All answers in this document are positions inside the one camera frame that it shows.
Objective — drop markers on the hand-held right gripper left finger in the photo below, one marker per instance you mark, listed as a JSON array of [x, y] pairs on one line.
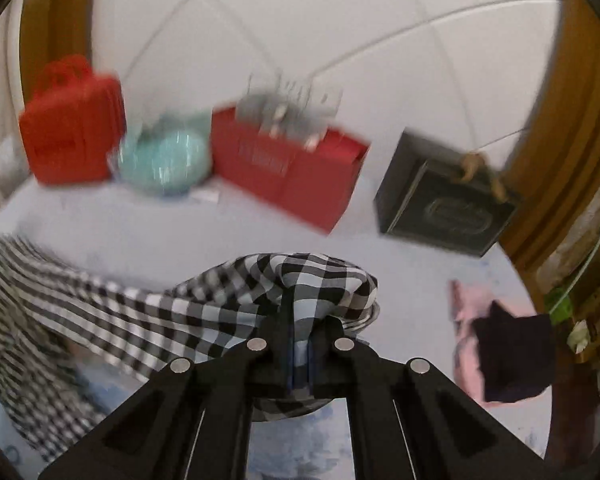
[[281, 360]]

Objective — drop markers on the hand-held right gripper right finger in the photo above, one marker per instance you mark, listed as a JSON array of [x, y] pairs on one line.
[[321, 360]]

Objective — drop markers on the black white checkered garment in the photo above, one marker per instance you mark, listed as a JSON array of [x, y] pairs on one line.
[[305, 280]]

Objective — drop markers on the pink cloth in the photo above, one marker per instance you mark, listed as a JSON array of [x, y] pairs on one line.
[[462, 340]]

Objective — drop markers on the white blue floral tablecloth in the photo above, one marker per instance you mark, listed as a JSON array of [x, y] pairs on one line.
[[190, 240]]

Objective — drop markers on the red paper bag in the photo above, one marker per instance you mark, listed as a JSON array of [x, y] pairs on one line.
[[280, 175]]

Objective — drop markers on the dark cloth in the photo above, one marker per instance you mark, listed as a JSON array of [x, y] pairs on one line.
[[515, 355]]

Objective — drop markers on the black gift bag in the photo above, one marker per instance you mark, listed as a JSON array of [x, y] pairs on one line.
[[440, 200]]

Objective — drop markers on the teal bundle in plastic bag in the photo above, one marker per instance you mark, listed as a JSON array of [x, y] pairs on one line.
[[162, 157]]

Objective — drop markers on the grey fluffy item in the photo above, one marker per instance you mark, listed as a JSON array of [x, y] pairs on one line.
[[280, 115]]

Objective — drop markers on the clear plastic box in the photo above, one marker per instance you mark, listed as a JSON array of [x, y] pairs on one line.
[[300, 87]]

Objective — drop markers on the red plastic case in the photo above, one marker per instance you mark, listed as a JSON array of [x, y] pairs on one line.
[[70, 130]]

